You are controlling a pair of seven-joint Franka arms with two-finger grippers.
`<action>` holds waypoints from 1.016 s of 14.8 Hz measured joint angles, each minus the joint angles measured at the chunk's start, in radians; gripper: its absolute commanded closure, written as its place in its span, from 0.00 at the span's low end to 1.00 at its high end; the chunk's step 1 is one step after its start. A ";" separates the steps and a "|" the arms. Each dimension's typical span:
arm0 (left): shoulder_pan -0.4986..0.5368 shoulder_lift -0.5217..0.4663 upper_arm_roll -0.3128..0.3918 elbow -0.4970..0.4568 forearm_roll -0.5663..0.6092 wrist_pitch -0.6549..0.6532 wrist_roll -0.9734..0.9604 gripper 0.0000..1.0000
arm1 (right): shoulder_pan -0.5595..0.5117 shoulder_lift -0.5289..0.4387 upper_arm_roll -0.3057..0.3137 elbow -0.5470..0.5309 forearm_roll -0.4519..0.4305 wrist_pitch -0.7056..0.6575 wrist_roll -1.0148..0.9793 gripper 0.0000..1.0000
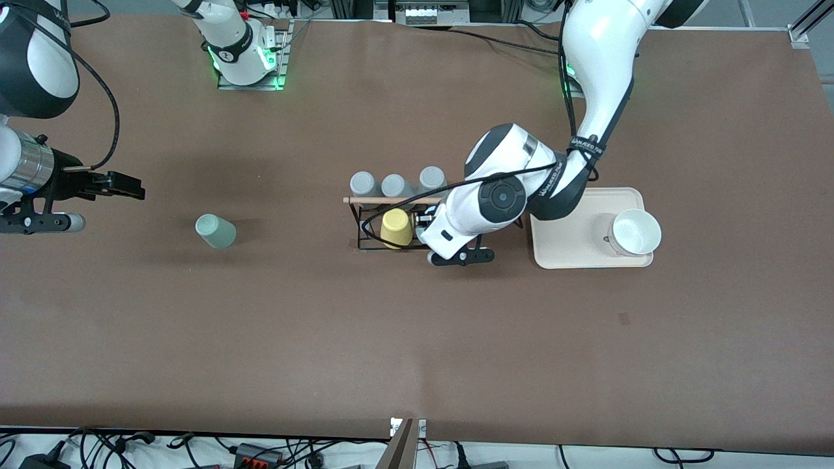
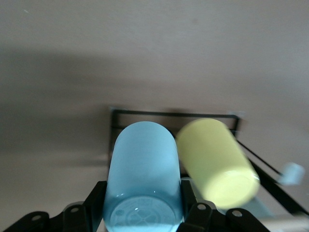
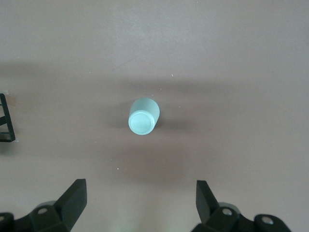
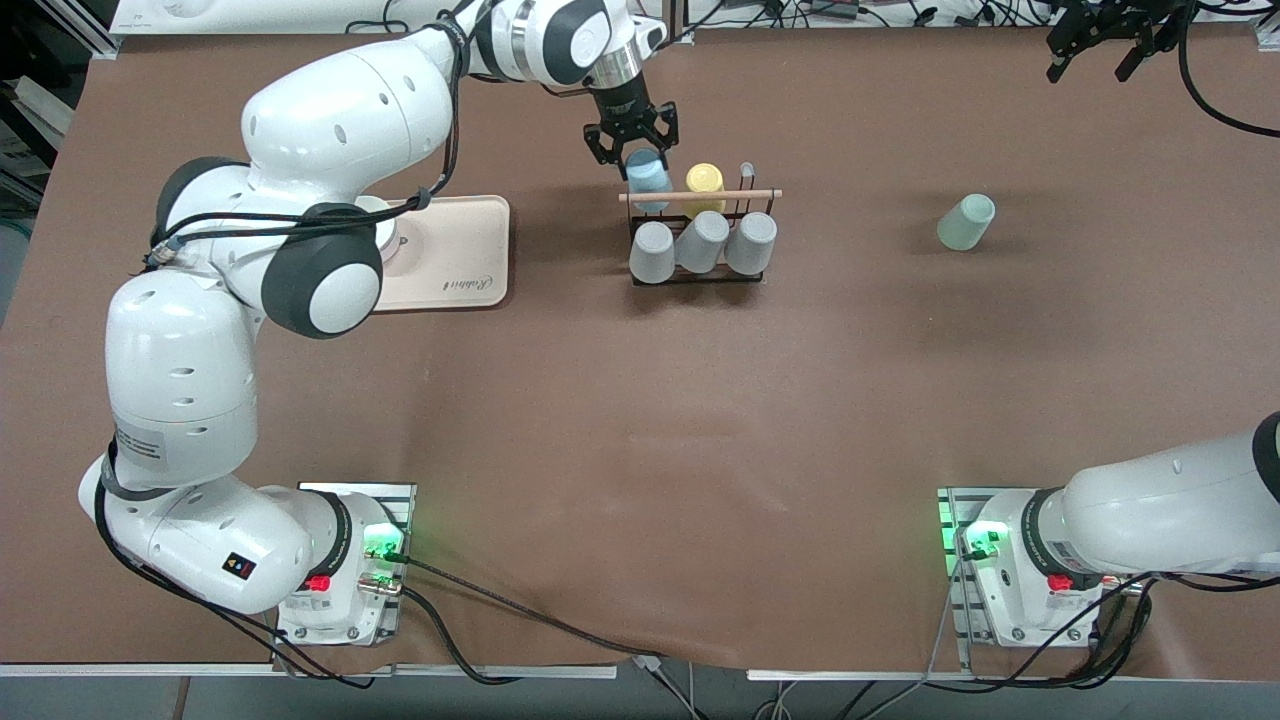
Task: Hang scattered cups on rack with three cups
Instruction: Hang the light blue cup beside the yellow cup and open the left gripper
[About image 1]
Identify grey camera stand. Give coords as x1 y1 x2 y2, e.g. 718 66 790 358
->
375 418 418 469

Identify beige tray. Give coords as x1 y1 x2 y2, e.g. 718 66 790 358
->
528 188 654 270

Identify white socket strip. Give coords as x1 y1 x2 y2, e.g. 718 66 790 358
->
394 0 471 27

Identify pale green cup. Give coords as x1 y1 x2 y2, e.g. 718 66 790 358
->
195 214 237 250

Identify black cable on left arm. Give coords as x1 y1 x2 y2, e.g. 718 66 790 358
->
362 59 610 249

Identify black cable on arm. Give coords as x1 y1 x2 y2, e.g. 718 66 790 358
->
362 59 610 249
0 0 121 171

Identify black cable across table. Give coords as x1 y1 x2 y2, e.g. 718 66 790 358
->
450 25 568 56

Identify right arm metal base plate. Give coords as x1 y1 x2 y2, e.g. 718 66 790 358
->
217 20 291 91

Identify black power strip orange switches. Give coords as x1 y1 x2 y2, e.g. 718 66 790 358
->
231 443 285 467

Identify yellow cup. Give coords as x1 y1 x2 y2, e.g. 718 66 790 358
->
380 208 414 249

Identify black wire cup rack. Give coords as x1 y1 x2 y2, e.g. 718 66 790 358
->
343 194 457 251

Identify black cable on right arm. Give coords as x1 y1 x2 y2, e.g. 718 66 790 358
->
0 0 121 171

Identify aluminium corner rail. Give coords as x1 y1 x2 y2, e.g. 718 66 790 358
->
787 0 834 50

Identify black power adapter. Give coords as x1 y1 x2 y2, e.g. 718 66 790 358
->
18 451 72 469

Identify white bowl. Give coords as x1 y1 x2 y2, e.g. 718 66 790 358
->
607 208 663 257

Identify grey cup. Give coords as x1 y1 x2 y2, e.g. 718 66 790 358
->
350 171 381 210
417 166 449 196
381 173 418 209

